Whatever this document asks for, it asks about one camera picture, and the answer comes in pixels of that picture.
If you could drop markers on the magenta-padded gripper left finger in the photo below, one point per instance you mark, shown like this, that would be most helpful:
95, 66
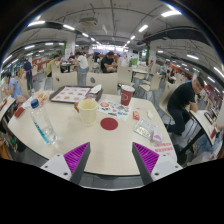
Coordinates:
76, 159

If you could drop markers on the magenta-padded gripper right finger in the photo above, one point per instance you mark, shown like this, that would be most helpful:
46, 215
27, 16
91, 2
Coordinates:
148, 160

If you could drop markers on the clear blue-capped water bottle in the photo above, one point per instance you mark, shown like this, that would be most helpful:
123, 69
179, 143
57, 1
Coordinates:
42, 123

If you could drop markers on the clear plastic packet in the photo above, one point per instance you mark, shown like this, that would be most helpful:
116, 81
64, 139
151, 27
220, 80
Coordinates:
144, 128

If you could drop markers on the small white packet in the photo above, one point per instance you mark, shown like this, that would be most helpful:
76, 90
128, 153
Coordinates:
150, 115

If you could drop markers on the small red packet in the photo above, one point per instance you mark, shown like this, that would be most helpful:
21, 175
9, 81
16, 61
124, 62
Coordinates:
136, 115

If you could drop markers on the cream mug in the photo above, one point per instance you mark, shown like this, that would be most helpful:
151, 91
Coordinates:
88, 112

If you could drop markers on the flat round red coaster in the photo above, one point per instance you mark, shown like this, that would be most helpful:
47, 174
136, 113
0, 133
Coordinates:
109, 124

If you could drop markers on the dark brown food tray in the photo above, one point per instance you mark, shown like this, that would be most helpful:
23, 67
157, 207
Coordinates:
68, 94

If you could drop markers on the beige cafeteria table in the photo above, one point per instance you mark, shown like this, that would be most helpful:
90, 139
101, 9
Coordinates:
201, 121
6, 108

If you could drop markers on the red paper cup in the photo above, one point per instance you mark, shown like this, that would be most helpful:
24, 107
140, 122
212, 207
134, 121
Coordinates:
127, 96

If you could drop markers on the clear food bag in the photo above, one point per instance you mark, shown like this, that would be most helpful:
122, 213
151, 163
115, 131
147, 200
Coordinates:
41, 96

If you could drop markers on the person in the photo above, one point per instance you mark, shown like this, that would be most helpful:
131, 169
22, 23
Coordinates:
50, 66
28, 71
82, 62
181, 96
14, 87
107, 63

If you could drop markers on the white crumpled napkin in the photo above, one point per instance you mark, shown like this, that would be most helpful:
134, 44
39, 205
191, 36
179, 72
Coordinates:
96, 88

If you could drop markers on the red flat case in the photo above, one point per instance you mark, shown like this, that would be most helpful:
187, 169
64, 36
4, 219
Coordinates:
19, 112

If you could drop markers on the white paper sheet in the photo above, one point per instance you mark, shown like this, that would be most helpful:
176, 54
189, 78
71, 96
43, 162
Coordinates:
26, 104

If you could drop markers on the beige chair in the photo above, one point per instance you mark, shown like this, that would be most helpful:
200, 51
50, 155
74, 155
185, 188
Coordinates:
65, 80
101, 81

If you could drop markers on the group of beige chairs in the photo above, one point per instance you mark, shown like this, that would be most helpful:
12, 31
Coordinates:
124, 75

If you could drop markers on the ceiling air unit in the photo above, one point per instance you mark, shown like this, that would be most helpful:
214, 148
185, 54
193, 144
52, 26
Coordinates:
88, 21

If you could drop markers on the ceiling lights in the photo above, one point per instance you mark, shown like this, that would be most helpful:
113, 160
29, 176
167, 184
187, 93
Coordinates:
170, 13

